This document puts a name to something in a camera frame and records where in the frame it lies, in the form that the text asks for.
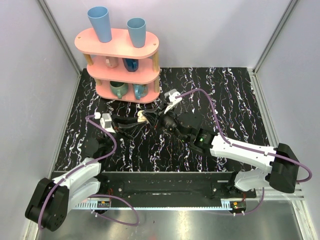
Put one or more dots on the blue butterfly mug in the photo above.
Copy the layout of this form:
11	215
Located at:
140	90

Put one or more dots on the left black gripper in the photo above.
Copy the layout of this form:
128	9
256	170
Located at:
116	126

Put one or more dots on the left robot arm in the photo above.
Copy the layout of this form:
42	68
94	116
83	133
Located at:
54	198

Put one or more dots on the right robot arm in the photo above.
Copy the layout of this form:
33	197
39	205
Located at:
271	167

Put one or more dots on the right controller board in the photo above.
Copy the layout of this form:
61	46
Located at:
239	205

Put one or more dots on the pink mug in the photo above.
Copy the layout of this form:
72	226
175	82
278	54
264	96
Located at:
111	62

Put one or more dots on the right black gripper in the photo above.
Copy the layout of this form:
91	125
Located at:
160	117

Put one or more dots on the short light blue cup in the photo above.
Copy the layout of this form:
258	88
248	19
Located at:
137	31

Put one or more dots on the pink three-tier wooden shelf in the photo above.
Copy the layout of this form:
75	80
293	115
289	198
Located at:
95	52

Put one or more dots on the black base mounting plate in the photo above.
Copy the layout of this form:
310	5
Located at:
171	189

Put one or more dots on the tall light blue cup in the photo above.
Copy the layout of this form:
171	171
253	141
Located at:
100	21

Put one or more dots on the green ceramic mug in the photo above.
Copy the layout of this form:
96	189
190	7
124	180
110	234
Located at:
119	89

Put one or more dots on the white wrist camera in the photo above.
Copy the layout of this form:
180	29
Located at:
174	98
104	118

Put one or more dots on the left controller board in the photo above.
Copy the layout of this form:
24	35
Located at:
103	204

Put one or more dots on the dark blue mug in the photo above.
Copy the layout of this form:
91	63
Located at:
130	64

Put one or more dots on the controller board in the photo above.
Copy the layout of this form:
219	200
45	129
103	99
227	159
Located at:
103	204
239	205

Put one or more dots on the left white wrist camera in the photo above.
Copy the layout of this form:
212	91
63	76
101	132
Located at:
104	118

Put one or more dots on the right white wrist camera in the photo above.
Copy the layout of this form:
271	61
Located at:
174	98

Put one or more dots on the beige earbud charging case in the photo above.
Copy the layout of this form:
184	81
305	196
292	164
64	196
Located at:
141	117

